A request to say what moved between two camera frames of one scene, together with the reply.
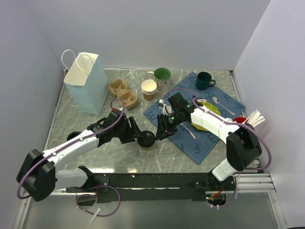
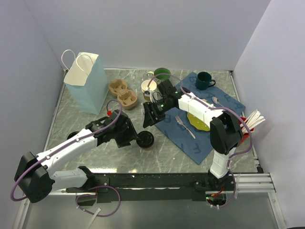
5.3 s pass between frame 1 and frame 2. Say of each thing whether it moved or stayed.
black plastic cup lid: stayed
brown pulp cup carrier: stayed
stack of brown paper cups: stayed
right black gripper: moved
